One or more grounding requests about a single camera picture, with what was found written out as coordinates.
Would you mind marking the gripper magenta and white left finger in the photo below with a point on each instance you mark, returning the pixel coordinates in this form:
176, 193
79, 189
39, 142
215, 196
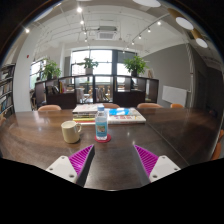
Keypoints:
74, 168

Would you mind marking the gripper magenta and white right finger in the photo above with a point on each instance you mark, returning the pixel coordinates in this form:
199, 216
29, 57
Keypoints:
152, 167

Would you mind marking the clear water bottle blue cap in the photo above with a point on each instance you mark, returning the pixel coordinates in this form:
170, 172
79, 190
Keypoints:
101, 124

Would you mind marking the cream ceramic mug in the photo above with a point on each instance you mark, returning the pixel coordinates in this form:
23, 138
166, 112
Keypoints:
71, 131

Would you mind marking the red round coaster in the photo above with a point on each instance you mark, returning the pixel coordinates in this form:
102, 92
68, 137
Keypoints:
107, 139

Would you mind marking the stack of books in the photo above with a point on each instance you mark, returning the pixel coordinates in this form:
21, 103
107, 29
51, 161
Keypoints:
88, 114

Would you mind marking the large book blue cover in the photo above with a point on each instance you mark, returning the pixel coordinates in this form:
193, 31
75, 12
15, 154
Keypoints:
124, 116

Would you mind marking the tan chair back right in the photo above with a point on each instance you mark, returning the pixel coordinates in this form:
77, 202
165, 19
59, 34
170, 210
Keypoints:
149, 105

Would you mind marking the tan chair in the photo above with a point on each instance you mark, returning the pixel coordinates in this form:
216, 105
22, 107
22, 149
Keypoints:
149, 105
111, 105
49, 108

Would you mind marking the tan chair back left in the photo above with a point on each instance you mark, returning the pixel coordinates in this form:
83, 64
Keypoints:
49, 108

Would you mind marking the orange chair far right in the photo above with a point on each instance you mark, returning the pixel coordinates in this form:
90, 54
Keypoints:
176, 106

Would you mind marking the orange chair at right edge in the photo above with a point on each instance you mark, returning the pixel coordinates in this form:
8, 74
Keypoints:
217, 150

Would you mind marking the tan chair back middle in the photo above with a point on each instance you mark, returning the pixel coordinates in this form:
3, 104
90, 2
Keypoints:
111, 105

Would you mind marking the dark open shelving unit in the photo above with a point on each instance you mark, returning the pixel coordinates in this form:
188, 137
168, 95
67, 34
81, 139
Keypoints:
68, 92

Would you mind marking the tall bookshelf at left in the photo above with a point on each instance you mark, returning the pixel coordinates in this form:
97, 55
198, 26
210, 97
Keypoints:
6, 90

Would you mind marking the left potted green plant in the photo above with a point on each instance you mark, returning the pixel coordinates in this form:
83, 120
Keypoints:
51, 70

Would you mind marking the potted green plant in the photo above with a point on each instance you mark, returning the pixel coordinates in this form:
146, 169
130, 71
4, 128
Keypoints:
135, 66
88, 65
51, 70

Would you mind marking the middle potted green plant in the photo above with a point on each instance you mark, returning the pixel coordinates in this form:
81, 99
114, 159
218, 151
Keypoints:
88, 65

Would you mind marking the right potted green plant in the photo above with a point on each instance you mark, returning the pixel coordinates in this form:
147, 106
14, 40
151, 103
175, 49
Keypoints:
135, 66

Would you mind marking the ceiling air conditioner unit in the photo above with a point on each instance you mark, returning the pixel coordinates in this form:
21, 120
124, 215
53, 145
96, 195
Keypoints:
106, 33

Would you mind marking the white board against wall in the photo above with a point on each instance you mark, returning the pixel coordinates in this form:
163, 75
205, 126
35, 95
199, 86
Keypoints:
173, 95

